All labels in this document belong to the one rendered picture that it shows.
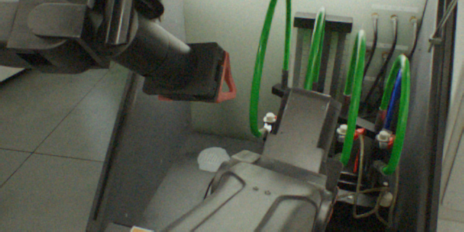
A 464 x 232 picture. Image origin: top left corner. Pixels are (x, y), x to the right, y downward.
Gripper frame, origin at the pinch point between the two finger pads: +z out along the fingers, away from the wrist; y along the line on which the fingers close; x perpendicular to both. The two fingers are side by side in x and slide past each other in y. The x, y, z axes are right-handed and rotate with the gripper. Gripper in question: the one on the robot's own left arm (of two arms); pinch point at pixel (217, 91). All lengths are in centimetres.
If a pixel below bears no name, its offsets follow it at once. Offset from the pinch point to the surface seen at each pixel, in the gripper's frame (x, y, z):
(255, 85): -3.8, -1.5, 8.3
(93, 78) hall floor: -60, 240, 166
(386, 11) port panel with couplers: -35, -14, 45
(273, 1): -19.1, -1.8, 9.1
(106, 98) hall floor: -41, 208, 158
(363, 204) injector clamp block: 11, -12, 47
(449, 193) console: 6, -29, 50
